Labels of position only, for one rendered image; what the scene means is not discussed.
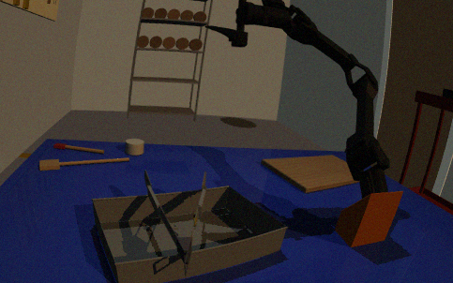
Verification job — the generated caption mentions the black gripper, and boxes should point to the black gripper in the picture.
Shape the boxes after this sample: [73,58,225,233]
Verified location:
[206,0,272,48]

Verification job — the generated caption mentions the short grey cylinder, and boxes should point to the short grey cylinder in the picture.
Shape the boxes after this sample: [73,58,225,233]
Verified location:
[125,139,144,156]

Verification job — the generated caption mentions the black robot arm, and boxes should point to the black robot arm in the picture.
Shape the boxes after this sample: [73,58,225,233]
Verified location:
[262,0,390,199]

